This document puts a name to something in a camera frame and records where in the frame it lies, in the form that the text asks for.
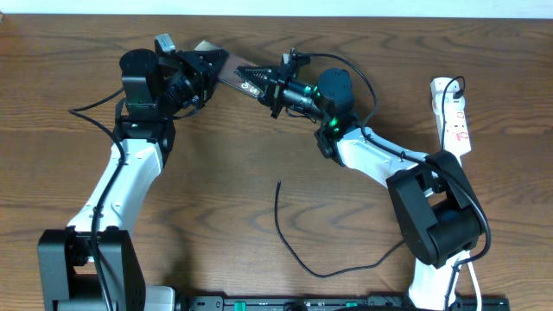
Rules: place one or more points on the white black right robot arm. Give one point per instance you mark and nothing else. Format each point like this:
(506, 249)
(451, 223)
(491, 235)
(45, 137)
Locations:
(439, 216)

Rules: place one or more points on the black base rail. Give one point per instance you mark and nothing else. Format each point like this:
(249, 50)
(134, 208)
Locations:
(218, 303)

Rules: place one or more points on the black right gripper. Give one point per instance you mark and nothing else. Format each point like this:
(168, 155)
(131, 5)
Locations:
(275, 90)

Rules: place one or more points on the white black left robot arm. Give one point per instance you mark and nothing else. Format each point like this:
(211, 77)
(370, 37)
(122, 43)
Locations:
(91, 264)

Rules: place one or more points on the white power strip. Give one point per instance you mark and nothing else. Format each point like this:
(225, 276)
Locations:
(453, 134)

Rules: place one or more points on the white usb charger adapter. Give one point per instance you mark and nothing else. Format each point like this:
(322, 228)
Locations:
(450, 101)

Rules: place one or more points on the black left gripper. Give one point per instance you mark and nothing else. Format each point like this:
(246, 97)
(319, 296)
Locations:
(207, 84)

